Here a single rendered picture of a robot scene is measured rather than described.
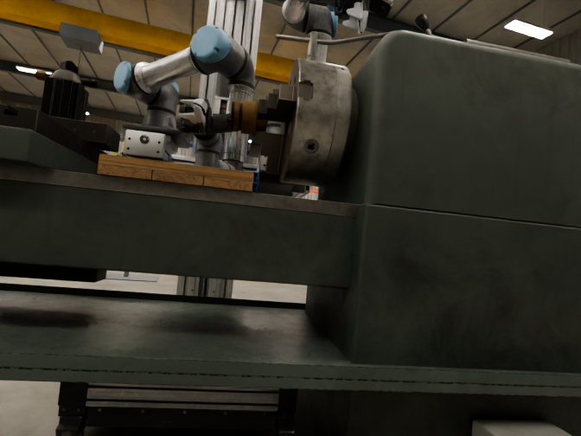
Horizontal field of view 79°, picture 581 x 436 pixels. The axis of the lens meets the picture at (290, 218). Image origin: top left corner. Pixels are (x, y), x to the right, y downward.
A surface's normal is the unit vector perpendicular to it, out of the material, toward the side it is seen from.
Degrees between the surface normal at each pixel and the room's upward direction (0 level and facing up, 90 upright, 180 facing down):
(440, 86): 90
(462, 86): 90
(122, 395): 90
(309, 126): 109
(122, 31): 90
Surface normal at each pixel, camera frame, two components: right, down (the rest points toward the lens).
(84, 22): 0.29, -0.04
